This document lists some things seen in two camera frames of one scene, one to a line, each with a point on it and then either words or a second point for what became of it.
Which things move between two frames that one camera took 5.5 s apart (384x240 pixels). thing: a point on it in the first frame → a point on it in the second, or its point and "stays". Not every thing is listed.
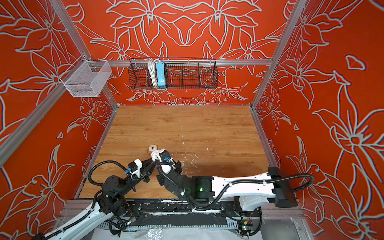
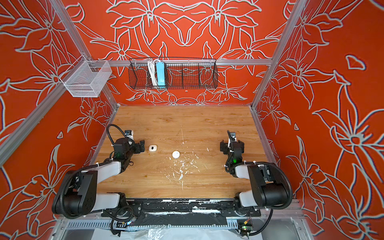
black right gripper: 160,178 → 224,147
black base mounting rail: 185,212 stays
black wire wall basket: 183,74 stays
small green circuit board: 247,228 stays
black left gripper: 146,172 → 137,150
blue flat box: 160,71 stays
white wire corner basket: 86,78 stays
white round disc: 155,156 → 176,154
